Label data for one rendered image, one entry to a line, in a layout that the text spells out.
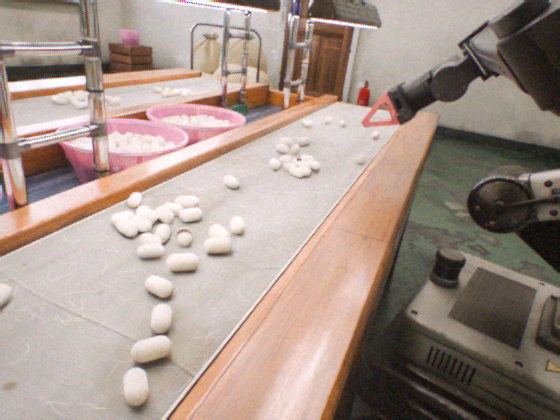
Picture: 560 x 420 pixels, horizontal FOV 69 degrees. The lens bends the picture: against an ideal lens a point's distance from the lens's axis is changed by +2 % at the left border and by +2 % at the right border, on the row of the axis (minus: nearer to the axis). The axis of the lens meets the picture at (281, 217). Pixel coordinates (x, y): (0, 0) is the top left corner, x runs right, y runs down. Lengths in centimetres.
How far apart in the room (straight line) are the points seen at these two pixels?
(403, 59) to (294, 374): 504
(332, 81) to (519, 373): 482
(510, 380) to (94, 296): 78
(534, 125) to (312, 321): 495
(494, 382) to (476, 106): 445
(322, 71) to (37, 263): 513
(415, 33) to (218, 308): 496
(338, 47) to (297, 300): 509
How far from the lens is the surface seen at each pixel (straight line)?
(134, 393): 37
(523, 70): 44
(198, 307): 46
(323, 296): 46
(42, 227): 61
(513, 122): 526
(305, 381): 36
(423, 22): 527
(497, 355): 97
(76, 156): 90
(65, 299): 50
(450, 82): 74
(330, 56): 548
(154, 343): 40
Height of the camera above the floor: 103
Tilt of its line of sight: 26 degrees down
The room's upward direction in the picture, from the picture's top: 7 degrees clockwise
